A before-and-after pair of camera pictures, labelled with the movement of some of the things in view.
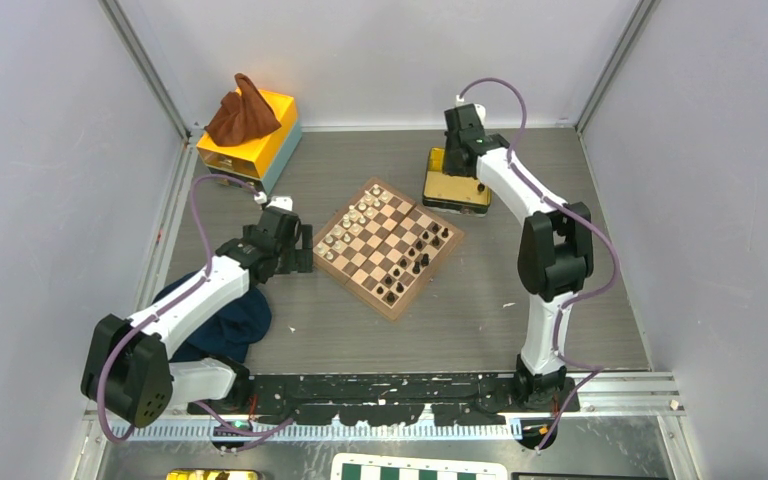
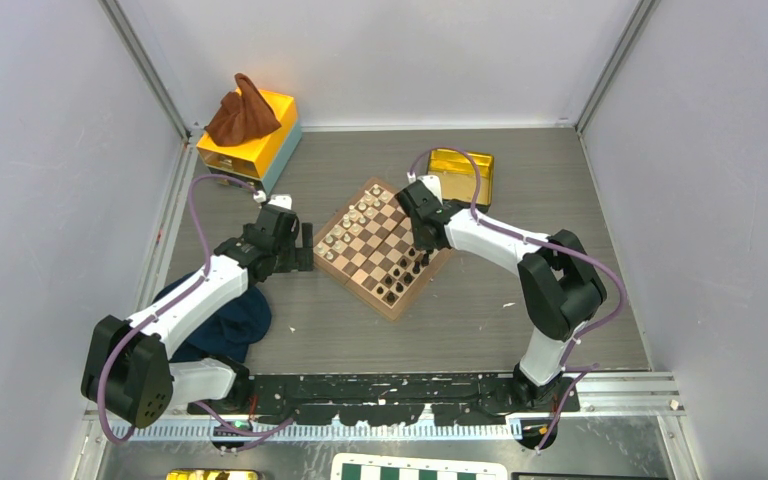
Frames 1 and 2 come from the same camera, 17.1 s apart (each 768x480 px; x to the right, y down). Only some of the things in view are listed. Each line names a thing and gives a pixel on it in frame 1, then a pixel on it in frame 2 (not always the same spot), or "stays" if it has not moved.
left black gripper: [299, 259] stays
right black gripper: [449, 168] -> [420, 245]
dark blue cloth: [231, 332] stays
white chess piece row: [350, 224] stays
